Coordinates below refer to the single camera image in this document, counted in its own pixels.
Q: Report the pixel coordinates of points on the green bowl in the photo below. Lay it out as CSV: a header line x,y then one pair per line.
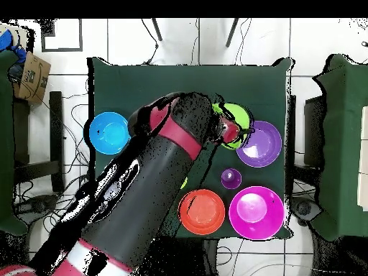
x,y
240,115

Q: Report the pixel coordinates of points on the blue cloth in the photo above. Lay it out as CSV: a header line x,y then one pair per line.
x,y
11,43

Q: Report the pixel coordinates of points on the large blue bowl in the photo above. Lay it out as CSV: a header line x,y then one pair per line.
x,y
107,133

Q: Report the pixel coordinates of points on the black square frame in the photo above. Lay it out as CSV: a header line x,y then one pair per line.
x,y
47,28

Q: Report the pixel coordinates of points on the cardboard box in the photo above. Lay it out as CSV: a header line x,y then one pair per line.
x,y
34,77

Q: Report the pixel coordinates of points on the purple cup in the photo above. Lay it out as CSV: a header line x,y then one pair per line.
x,y
231,178

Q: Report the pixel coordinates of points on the green cloth covered table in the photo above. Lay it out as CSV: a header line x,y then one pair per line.
x,y
5,143
342,143

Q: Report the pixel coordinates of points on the black tripod leg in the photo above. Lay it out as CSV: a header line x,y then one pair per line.
x,y
156,28
231,31

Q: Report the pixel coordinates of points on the dark grey stand base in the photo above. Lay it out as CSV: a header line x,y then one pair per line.
x,y
304,208
37,205

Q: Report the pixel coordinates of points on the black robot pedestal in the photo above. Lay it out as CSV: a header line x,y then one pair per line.
x,y
210,256

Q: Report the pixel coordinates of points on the black bench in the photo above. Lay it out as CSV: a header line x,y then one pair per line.
x,y
56,129

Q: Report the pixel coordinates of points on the dark green tablecloth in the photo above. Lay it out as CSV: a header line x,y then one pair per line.
x,y
187,80

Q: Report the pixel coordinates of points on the orange bowl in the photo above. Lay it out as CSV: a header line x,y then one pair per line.
x,y
202,212

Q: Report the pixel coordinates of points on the purple bowl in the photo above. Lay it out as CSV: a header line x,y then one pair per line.
x,y
261,143

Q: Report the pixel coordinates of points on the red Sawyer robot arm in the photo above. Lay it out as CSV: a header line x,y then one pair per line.
x,y
143,187

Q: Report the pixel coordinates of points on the black stand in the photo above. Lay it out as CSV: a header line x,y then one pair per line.
x,y
313,129

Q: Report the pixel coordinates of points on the large pink bowl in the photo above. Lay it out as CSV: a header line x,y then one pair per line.
x,y
256,212

